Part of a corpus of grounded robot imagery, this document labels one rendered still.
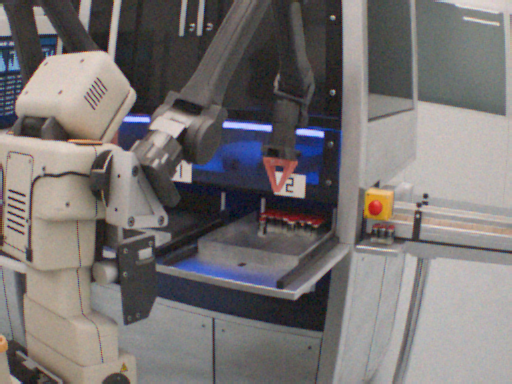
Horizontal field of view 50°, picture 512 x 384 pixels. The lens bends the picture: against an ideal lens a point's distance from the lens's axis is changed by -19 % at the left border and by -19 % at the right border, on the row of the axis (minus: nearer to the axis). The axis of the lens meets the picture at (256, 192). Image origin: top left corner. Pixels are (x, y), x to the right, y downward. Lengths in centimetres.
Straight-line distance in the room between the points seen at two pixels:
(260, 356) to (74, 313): 95
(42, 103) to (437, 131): 549
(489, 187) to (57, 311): 555
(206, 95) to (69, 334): 50
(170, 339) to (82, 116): 122
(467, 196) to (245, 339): 463
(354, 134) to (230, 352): 79
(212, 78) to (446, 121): 531
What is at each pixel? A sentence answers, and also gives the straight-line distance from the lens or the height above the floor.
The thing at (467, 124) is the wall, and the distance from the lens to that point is 626.
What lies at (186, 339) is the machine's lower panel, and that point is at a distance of 208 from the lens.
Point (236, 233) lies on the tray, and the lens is 180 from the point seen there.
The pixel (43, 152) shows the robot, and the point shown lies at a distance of 101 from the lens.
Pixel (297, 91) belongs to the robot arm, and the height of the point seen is 129.
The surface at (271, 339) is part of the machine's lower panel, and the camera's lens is 194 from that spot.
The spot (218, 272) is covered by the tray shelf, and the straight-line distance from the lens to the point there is 150.
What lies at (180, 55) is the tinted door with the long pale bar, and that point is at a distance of 191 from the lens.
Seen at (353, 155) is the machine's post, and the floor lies 112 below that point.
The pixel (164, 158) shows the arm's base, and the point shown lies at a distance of 97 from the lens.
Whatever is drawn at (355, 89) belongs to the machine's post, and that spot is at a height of 130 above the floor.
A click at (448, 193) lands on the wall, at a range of 637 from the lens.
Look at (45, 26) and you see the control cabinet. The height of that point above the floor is 151.
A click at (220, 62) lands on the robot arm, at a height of 136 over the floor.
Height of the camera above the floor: 137
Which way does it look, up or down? 12 degrees down
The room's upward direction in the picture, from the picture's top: 2 degrees clockwise
